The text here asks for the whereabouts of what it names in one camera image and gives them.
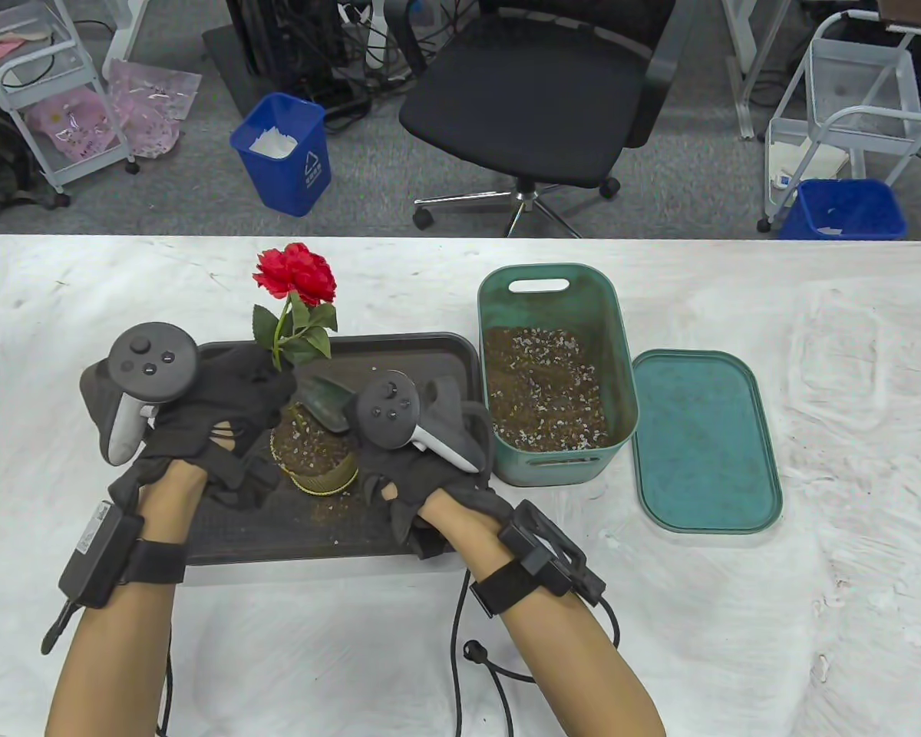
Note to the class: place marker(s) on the black computer tower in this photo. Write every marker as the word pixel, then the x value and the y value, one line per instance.
pixel 284 38

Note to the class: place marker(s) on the white crumpled paper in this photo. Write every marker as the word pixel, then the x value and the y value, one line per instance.
pixel 272 144

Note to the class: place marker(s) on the grey handheld controller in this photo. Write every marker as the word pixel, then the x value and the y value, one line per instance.
pixel 150 361
pixel 387 411

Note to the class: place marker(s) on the blue waste bin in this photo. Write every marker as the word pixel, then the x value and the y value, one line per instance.
pixel 844 211
pixel 284 173

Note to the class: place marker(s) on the pink plastic bag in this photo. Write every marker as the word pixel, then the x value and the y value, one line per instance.
pixel 73 123
pixel 153 107

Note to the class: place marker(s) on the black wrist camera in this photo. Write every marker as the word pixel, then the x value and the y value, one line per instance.
pixel 428 543

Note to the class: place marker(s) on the red artificial rose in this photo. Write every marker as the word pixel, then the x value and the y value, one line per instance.
pixel 295 272

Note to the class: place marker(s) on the green plastic bin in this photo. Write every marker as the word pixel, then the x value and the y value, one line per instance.
pixel 552 299

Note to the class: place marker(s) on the person's left hand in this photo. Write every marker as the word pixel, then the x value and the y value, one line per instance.
pixel 215 407

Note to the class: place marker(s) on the brown potting mix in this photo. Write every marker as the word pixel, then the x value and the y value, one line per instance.
pixel 545 384
pixel 311 449

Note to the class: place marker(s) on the person's right hand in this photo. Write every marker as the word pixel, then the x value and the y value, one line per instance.
pixel 407 484

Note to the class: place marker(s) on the dark brown plastic tray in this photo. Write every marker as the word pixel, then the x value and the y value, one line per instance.
pixel 399 357

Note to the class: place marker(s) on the yellow ribbed flower pot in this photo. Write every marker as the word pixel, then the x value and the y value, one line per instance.
pixel 326 482

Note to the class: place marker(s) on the green plastic trowel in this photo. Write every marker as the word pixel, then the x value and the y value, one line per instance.
pixel 324 403

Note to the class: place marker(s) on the person's left forearm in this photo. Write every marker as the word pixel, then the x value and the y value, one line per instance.
pixel 115 629

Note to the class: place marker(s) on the person's right forearm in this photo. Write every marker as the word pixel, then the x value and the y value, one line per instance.
pixel 576 660

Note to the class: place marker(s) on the green plastic bin lid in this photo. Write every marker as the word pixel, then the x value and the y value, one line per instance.
pixel 714 437

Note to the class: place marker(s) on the black floor mat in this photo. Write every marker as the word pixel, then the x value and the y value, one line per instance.
pixel 226 69

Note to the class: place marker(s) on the black office chair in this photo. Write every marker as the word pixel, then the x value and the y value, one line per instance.
pixel 522 107

